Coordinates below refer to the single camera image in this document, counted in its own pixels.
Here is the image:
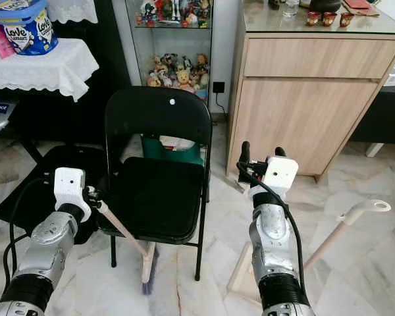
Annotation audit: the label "cream broom purple bristles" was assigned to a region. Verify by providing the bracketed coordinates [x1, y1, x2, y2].
[95, 201, 159, 296]

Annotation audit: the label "cream long-handled dustpan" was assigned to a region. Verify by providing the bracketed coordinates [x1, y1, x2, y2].
[226, 199, 392, 305]

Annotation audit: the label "light wooden cabinet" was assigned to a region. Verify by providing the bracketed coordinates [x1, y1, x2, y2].
[226, 0, 395, 177]

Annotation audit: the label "black folding chair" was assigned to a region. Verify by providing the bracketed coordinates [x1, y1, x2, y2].
[102, 86, 214, 282]

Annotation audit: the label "cream cloth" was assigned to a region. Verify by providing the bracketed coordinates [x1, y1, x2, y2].
[158, 135, 195, 151]

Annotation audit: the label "green bin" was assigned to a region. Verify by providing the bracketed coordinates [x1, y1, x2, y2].
[140, 134, 205, 167]

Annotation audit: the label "glass cabinet with plush toys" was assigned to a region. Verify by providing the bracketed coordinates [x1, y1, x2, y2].
[111, 0, 218, 99]

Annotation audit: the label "table with white lace cloth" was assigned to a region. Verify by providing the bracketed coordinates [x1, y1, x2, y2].
[0, 38, 99, 103]

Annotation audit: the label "clear drinking glass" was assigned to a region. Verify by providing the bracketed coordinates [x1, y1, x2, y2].
[282, 0, 300, 17]

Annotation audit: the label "dark round bowl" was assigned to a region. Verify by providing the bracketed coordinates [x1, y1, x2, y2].
[309, 0, 343, 13]

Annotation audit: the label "pink box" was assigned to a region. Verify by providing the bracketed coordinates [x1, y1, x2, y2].
[0, 23, 15, 60]

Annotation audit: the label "blue Love Letters tin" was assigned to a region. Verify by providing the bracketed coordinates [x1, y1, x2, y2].
[0, 0, 59, 57]

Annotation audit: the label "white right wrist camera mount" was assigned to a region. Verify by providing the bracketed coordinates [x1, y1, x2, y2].
[263, 156, 300, 197]

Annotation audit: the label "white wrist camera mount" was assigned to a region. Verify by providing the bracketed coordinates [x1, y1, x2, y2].
[263, 156, 300, 197]
[54, 167, 92, 223]

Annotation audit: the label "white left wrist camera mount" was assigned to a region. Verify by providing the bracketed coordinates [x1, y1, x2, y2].
[54, 167, 92, 223]

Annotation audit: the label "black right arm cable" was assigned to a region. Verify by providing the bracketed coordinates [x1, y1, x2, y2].
[244, 165, 307, 290]

